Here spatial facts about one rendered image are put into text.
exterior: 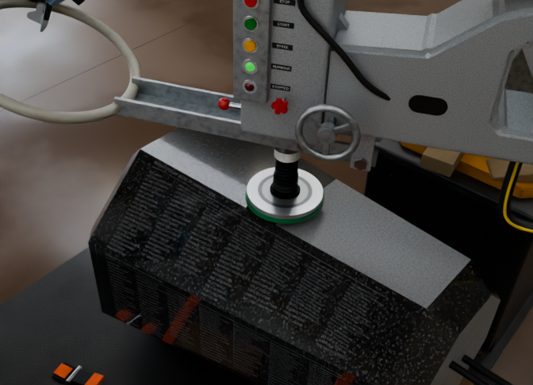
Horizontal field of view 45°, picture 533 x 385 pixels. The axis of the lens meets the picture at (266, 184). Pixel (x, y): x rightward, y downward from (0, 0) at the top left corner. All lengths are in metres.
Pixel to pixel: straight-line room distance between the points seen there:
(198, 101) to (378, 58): 0.57
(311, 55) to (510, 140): 0.47
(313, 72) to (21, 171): 2.24
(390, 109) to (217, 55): 2.92
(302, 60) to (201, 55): 2.89
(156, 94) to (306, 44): 0.55
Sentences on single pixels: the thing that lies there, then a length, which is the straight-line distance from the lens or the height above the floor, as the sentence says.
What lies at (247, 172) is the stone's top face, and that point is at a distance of 1.95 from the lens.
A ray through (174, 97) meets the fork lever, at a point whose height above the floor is 1.09.
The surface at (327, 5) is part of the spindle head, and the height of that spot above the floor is 1.48.
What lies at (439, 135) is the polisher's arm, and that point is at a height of 1.21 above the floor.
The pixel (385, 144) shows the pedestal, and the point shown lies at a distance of 2.27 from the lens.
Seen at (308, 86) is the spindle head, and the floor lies 1.28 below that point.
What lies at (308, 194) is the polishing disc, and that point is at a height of 0.88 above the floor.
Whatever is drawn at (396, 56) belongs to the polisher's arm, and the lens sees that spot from 1.42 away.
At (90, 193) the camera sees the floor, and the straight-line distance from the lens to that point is 3.23.
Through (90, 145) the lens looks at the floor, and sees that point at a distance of 3.55.
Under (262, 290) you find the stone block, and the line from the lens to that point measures 1.77.
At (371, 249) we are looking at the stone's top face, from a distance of 1.74.
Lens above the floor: 2.03
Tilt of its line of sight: 39 degrees down
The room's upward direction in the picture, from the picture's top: 2 degrees clockwise
